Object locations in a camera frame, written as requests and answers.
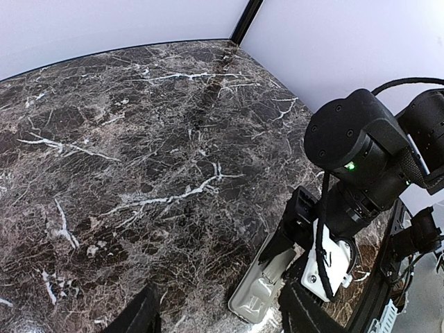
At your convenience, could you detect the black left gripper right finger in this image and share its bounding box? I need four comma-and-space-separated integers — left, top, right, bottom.
279, 280, 343, 333

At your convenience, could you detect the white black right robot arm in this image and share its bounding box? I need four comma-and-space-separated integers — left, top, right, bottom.
259, 78, 443, 262

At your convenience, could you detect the black front rail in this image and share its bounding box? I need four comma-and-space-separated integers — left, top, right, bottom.
346, 199, 410, 333

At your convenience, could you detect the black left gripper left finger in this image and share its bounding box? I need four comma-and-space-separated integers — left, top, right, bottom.
102, 284, 162, 333

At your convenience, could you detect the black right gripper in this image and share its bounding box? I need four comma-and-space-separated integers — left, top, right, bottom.
259, 186, 318, 264

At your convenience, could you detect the white slotted cable duct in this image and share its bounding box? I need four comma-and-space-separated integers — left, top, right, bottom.
367, 299, 398, 333

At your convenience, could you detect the white remote control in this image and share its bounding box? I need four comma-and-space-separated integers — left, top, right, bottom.
228, 233, 282, 324

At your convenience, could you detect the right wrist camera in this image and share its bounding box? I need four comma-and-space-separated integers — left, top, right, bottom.
301, 219, 358, 302

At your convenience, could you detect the grey battery cover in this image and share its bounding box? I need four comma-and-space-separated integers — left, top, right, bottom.
262, 248, 296, 284

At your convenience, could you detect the black vertical frame post right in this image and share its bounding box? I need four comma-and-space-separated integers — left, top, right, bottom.
230, 0, 264, 46

